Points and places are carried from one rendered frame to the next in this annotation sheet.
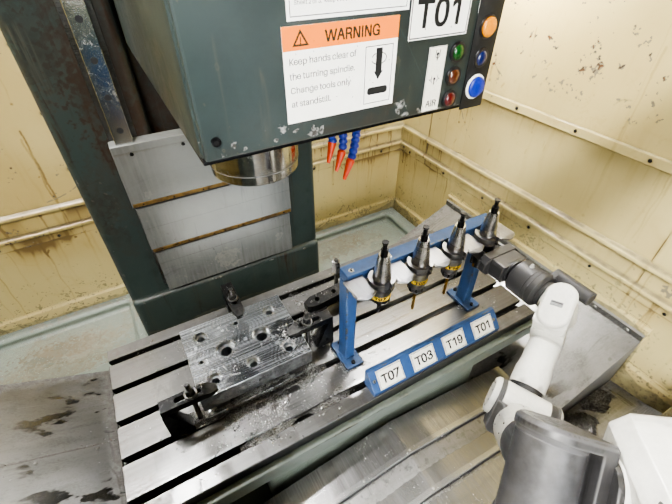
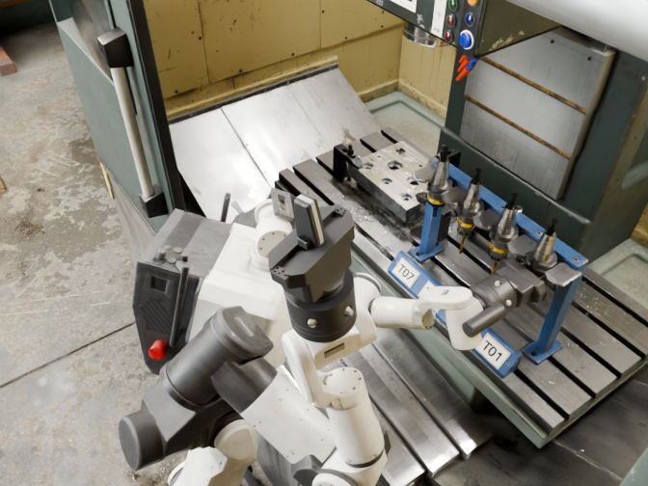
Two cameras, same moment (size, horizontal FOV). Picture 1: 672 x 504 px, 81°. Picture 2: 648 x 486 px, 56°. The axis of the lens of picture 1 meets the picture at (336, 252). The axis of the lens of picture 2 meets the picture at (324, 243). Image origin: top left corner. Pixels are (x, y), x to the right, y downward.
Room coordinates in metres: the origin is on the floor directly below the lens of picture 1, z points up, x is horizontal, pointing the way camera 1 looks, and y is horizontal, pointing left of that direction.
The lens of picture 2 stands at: (0.23, -1.30, 2.18)
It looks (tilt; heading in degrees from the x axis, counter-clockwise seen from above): 44 degrees down; 84
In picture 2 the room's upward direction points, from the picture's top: straight up
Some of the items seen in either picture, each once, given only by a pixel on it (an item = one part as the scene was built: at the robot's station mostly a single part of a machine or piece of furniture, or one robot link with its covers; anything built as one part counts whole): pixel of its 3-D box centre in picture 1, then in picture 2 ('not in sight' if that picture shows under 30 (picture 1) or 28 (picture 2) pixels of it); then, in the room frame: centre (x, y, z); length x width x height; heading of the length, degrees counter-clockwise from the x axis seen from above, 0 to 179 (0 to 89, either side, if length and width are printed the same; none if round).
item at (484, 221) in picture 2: (437, 258); (486, 220); (0.73, -0.25, 1.21); 0.07 x 0.05 x 0.01; 29
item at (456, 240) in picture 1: (457, 236); (507, 218); (0.75, -0.30, 1.26); 0.04 x 0.04 x 0.07
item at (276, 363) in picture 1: (245, 346); (403, 178); (0.65, 0.25, 0.97); 0.29 x 0.23 x 0.05; 119
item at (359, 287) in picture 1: (361, 289); (424, 175); (0.62, -0.06, 1.21); 0.07 x 0.05 x 0.01; 29
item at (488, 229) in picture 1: (490, 222); (546, 244); (0.81, -0.39, 1.26); 0.04 x 0.04 x 0.07
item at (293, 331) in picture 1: (309, 329); (431, 209); (0.70, 0.07, 0.97); 0.13 x 0.03 x 0.15; 119
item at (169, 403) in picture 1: (191, 403); (348, 162); (0.48, 0.34, 0.97); 0.13 x 0.03 x 0.15; 119
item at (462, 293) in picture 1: (472, 265); (557, 311); (0.88, -0.41, 1.05); 0.10 x 0.05 x 0.30; 29
